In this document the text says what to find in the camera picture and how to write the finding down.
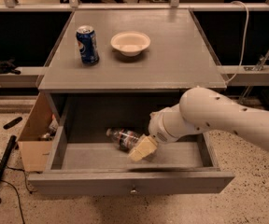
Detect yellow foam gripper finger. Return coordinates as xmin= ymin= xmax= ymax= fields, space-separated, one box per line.
xmin=128 ymin=134 xmax=158 ymax=161

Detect clear plastic water bottle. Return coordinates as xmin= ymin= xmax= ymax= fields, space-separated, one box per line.
xmin=106 ymin=128 xmax=141 ymax=151

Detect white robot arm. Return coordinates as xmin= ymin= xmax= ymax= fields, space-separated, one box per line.
xmin=129 ymin=87 xmax=269 ymax=161

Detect grey open top drawer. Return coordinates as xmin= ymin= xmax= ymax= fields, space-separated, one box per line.
xmin=29 ymin=96 xmax=234 ymax=196

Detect grey wooden cabinet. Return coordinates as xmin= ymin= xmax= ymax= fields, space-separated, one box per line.
xmin=38 ymin=9 xmax=226 ymax=115

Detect items inside cardboard box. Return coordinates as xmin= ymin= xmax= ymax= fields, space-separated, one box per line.
xmin=39 ymin=115 xmax=58 ymax=141

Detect brown cardboard box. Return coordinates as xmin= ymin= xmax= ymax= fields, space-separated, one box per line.
xmin=18 ymin=93 xmax=54 ymax=172

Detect blue Pepsi soda can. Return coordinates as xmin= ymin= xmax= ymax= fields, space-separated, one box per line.
xmin=76 ymin=25 xmax=99 ymax=66

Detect small black flat object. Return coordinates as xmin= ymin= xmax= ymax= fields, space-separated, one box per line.
xmin=3 ymin=117 xmax=22 ymax=130

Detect black bag on ledge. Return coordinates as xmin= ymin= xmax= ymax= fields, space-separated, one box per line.
xmin=0 ymin=59 xmax=21 ymax=75

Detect black floor cable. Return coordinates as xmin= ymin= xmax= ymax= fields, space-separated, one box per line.
xmin=0 ymin=144 xmax=39 ymax=224

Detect white cable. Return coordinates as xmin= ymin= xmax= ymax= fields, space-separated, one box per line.
xmin=225 ymin=0 xmax=250 ymax=86

